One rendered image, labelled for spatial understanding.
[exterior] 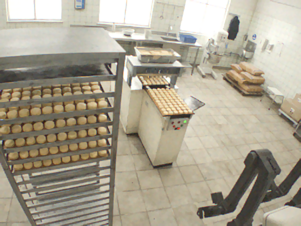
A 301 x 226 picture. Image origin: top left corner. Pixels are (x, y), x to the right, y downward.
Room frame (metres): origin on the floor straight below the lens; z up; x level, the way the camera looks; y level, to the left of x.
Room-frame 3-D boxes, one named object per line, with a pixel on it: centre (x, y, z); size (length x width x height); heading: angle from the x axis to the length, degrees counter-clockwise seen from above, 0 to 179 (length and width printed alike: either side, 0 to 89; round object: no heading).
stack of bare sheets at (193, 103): (3.84, -0.71, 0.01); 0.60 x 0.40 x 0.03; 142
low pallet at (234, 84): (5.55, -2.39, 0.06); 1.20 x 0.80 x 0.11; 24
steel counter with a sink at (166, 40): (5.26, 0.81, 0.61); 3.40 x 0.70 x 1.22; 111
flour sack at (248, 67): (5.51, -2.43, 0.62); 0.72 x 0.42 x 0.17; 28
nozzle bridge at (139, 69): (2.68, 0.12, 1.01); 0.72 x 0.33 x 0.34; 118
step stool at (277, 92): (4.71, -3.01, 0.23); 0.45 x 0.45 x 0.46; 13
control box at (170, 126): (1.91, -0.28, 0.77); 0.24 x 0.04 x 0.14; 118
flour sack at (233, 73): (5.47, -2.19, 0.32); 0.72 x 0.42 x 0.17; 26
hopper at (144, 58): (2.68, 0.12, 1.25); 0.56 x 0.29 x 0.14; 118
